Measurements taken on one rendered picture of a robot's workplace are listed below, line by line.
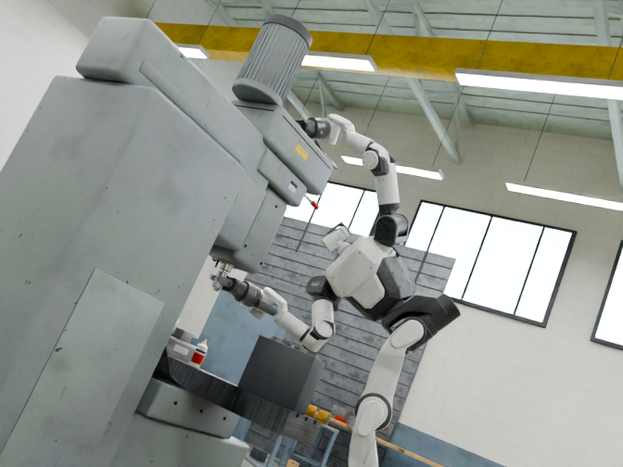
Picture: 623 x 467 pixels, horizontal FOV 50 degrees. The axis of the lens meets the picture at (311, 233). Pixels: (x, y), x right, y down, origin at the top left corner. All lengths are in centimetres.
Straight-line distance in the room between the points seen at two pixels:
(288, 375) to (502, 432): 768
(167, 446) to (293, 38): 152
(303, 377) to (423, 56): 594
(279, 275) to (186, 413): 933
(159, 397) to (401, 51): 621
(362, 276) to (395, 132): 945
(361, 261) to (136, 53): 124
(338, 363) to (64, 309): 898
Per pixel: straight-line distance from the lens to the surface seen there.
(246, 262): 253
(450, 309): 275
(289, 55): 257
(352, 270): 274
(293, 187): 263
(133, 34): 205
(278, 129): 249
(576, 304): 1003
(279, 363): 226
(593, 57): 725
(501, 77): 655
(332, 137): 289
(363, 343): 1055
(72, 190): 191
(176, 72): 213
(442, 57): 770
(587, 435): 963
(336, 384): 1060
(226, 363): 863
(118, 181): 186
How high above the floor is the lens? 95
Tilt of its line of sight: 13 degrees up
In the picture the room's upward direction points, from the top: 23 degrees clockwise
